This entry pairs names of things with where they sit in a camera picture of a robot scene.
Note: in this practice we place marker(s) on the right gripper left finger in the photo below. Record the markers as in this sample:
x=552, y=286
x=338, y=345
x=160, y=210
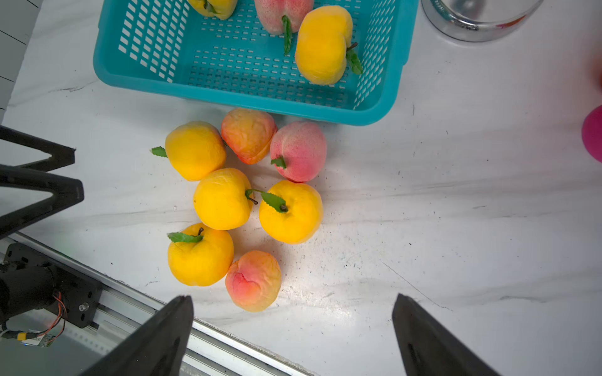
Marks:
x=155, y=348

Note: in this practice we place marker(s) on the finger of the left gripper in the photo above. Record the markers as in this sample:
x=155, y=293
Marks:
x=64, y=192

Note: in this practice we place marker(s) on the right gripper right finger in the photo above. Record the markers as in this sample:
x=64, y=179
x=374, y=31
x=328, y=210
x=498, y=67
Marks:
x=427, y=347

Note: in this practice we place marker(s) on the orange-pink peach bottom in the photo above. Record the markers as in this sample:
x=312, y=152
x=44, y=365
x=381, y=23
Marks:
x=254, y=281

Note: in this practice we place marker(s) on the yellow peach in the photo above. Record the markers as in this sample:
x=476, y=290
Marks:
x=221, y=9
x=199, y=255
x=194, y=150
x=325, y=46
x=220, y=199
x=289, y=212

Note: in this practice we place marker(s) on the pink peach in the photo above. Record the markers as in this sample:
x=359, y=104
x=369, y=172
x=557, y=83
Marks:
x=283, y=17
x=299, y=151

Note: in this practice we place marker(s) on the teal plastic basket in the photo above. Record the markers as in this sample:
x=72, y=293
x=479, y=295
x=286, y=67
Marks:
x=167, y=47

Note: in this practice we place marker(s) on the orange-red peach top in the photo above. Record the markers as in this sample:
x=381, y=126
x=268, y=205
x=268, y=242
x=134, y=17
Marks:
x=248, y=133

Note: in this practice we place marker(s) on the pink peach top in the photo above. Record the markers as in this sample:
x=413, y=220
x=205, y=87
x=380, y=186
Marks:
x=299, y=151

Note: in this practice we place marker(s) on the magenta plastic goblet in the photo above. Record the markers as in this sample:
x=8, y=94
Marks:
x=592, y=133

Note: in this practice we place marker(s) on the chrome cup holder stand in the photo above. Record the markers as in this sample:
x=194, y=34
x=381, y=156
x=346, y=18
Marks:
x=478, y=20

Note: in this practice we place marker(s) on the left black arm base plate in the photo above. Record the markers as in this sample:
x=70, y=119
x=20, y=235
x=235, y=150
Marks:
x=31, y=280

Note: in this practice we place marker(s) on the aluminium mounting rail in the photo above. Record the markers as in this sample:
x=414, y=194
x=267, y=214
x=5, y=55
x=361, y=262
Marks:
x=122, y=310

